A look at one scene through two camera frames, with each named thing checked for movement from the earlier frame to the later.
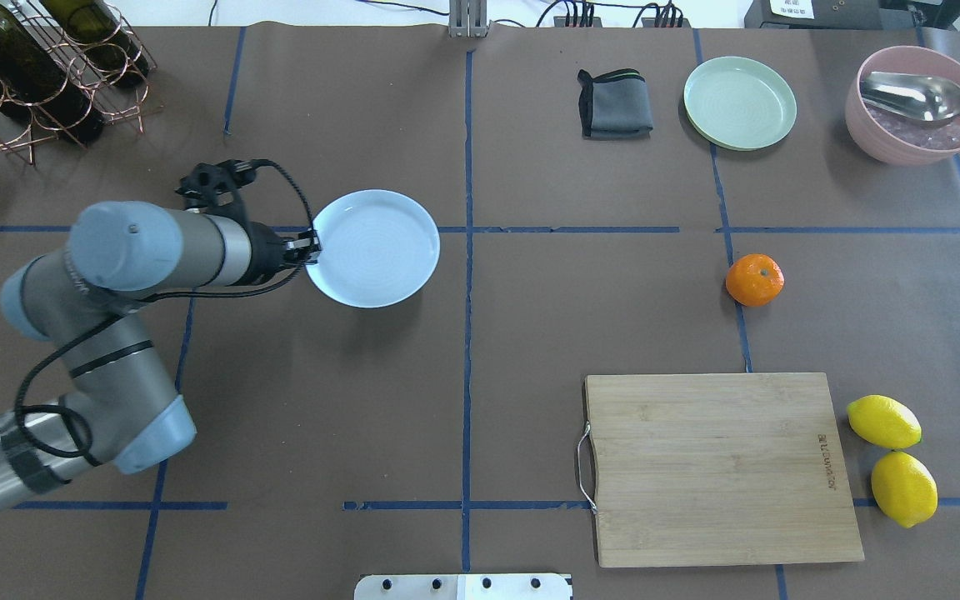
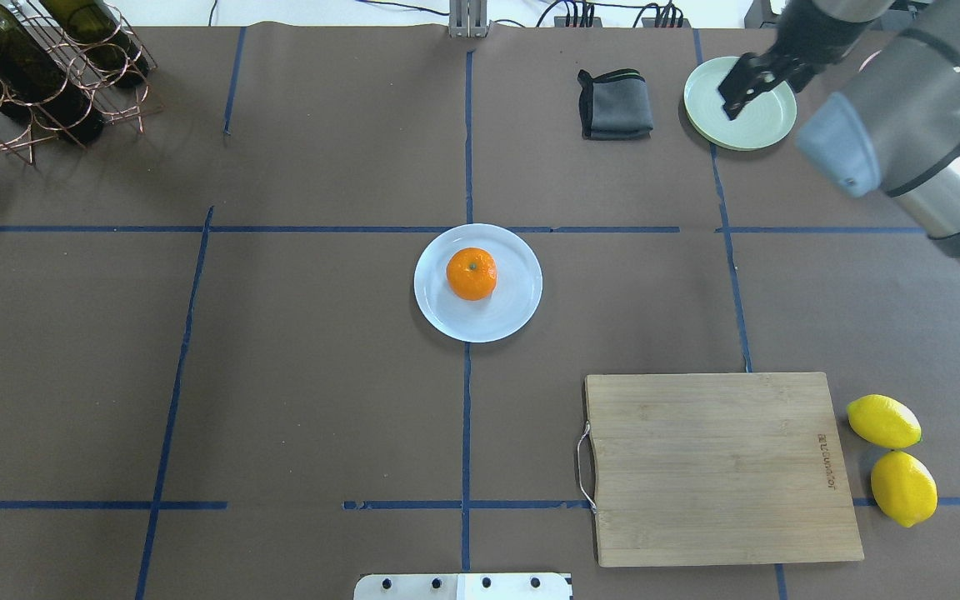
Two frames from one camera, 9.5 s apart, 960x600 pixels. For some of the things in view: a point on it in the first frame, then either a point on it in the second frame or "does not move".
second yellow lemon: x=904 y=489 does not move
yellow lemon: x=884 y=422 does not move
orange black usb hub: x=577 y=22 does not move
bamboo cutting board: x=706 y=469 does not move
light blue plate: x=378 y=248 -> x=478 y=282
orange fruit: x=754 y=280 -> x=471 y=273
